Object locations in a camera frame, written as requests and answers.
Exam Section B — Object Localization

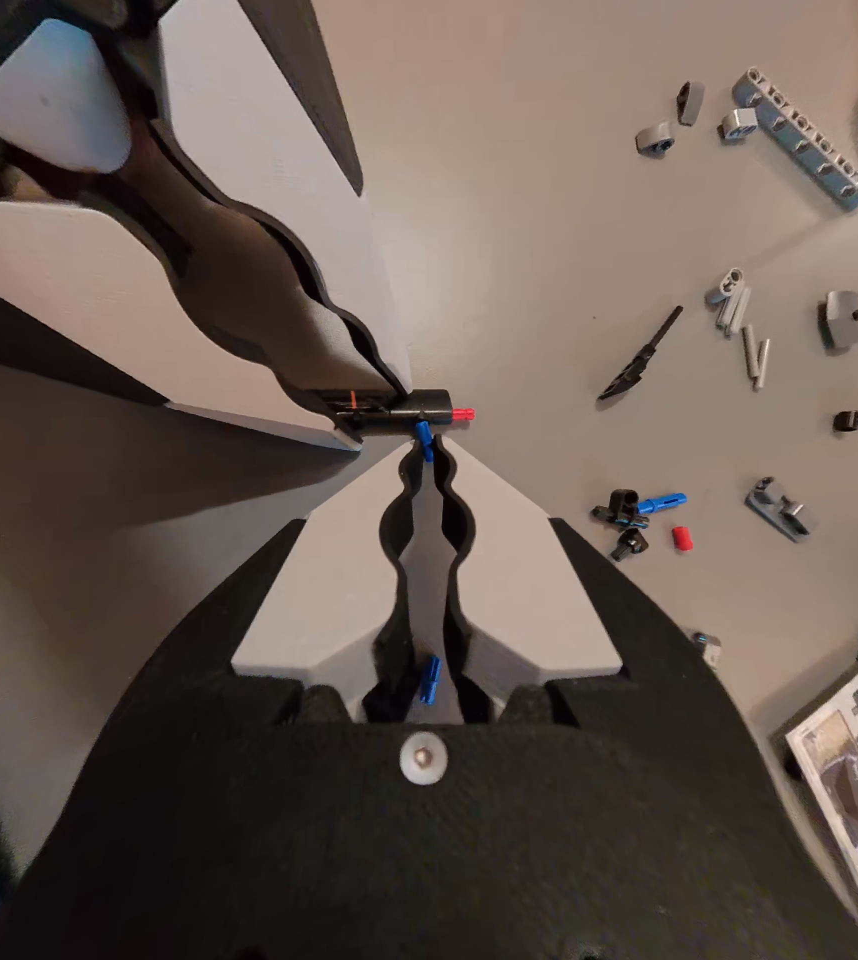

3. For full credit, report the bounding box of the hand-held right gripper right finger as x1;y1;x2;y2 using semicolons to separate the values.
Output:
435;436;624;725

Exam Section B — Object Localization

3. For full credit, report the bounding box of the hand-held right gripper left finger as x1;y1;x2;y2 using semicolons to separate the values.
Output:
230;439;424;725

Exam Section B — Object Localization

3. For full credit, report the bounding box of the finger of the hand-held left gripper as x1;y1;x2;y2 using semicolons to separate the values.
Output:
153;0;415;399
0;196;364;453

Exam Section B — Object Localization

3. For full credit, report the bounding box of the black lego shock absorber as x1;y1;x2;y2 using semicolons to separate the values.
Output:
322;387;454;438

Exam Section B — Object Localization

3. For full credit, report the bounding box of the black lego cross connector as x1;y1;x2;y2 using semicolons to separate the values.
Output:
590;489;644;532

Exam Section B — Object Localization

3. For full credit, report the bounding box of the long dark grey lego panel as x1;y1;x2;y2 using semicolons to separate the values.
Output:
744;477;811;543

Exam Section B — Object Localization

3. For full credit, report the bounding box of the grey lego panel piece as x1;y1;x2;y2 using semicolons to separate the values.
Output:
817;291;858;351

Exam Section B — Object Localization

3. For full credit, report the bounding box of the long grey lego beam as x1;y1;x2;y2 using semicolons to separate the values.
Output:
732;67;858;211

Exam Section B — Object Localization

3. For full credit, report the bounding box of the black blade piece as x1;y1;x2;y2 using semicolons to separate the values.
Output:
596;305;685;401

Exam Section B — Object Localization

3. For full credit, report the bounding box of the sticker sheet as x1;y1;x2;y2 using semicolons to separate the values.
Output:
785;621;858;954

